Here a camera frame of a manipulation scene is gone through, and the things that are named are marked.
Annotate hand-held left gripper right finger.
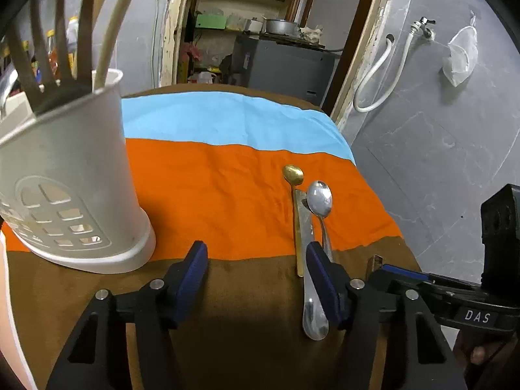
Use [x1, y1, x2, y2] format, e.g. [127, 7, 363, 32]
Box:
[305, 241, 468, 390]

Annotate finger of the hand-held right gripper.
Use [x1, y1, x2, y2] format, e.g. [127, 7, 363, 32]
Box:
[381, 264, 484, 290]
[367, 269, 460, 313]

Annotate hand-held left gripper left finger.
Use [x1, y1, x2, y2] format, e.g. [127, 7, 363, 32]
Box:
[45, 240, 209, 390]

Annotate steel table knife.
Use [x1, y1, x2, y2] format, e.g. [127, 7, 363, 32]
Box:
[293, 188, 331, 341]

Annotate shiny silver spoon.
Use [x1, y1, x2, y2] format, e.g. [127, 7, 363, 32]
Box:
[306, 180, 336, 263]

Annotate gold spoon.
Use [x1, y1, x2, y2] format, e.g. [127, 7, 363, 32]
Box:
[282, 164, 305, 278]

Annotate white plastic utensil holder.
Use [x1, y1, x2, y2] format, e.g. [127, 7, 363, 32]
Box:
[0, 68, 157, 275]

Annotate cream utensil handles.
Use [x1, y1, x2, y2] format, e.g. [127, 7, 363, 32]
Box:
[95, 0, 148, 90]

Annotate person's right hand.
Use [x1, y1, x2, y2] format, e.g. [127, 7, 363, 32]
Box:
[453, 327, 503, 390]

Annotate striped blanket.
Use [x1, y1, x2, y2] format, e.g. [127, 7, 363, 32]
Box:
[0, 84, 423, 390]

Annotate white plastic bag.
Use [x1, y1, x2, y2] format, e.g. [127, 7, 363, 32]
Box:
[442, 10, 479, 87]

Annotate grey cabinet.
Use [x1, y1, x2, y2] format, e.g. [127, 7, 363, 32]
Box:
[231, 33, 339, 109]

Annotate pink flowered cloth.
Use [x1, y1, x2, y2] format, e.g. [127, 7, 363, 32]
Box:
[183, 43, 204, 66]

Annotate green box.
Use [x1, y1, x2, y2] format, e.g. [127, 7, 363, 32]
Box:
[195, 13, 228, 30]

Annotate metal pot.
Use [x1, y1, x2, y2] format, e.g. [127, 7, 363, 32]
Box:
[264, 18, 302, 37]

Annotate white hose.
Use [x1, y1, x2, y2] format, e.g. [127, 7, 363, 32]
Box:
[353, 34, 419, 113]

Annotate metal wall tap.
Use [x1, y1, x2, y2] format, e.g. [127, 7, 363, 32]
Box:
[410, 17, 436, 41]

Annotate worn door frame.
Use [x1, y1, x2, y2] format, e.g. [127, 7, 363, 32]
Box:
[160, 0, 401, 131]

